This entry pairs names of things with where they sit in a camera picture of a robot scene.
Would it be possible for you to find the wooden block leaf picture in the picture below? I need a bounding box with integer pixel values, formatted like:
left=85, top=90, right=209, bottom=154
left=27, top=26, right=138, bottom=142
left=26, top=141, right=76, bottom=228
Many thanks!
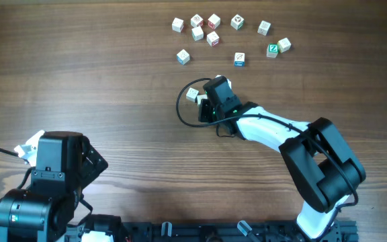
left=234, top=52, right=245, bottom=67

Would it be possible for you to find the wooden block soccer ball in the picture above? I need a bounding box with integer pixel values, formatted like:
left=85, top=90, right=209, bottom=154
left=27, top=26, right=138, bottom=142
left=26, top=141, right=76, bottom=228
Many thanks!
left=230, top=14, right=245, bottom=30

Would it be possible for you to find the wooden block red letter M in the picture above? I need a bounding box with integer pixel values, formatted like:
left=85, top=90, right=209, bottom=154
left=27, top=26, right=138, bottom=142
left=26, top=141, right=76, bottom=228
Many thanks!
left=208, top=13, right=221, bottom=30

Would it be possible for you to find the wooden block red side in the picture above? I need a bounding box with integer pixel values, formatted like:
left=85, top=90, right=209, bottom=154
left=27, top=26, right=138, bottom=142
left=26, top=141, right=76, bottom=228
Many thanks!
left=171, top=17, right=184, bottom=33

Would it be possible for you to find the wooden block baseball picture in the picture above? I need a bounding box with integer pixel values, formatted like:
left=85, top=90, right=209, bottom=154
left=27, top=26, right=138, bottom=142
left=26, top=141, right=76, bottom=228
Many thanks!
left=196, top=94, right=208, bottom=107

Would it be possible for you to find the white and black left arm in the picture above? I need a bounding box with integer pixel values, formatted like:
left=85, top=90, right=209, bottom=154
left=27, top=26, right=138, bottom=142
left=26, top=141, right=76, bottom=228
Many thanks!
left=0, top=131, right=130, bottom=241

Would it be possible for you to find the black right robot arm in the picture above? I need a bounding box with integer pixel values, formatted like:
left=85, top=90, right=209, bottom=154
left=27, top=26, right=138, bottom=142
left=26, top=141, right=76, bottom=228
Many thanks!
left=198, top=76, right=366, bottom=240

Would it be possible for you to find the wooden block yellow letter B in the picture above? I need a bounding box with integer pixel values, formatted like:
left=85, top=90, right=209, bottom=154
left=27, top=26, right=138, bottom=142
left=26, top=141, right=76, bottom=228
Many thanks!
left=257, top=20, right=271, bottom=36

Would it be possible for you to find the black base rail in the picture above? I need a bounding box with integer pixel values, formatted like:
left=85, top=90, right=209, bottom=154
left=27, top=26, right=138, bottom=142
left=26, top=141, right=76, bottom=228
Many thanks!
left=119, top=220, right=359, bottom=242

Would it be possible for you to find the wooden block number one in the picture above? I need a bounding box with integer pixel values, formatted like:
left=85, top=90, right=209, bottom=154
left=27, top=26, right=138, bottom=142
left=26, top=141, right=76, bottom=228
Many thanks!
left=191, top=26, right=204, bottom=41

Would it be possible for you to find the wooden block shell picture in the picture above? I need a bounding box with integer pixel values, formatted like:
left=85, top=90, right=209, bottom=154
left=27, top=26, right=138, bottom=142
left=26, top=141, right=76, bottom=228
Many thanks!
left=190, top=14, right=204, bottom=28

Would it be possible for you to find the wooden block animal picture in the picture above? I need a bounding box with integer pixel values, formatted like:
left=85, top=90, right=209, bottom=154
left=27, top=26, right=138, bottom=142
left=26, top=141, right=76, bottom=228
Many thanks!
left=206, top=31, right=220, bottom=46

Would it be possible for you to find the wooden block number three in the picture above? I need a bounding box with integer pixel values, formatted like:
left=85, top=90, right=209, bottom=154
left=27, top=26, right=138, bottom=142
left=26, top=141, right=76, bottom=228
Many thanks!
left=277, top=38, right=292, bottom=53

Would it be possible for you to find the wooden block strawberry picture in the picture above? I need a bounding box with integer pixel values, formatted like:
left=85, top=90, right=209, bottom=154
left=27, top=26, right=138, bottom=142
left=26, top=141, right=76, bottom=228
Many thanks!
left=177, top=49, right=190, bottom=65

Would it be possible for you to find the wooden block green letter Z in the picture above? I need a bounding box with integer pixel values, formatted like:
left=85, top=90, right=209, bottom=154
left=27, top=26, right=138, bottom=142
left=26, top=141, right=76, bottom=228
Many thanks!
left=266, top=44, right=279, bottom=58

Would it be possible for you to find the wooden block number six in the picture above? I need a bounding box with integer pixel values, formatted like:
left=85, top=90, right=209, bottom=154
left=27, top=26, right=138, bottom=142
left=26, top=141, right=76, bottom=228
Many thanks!
left=186, top=87, right=199, bottom=102

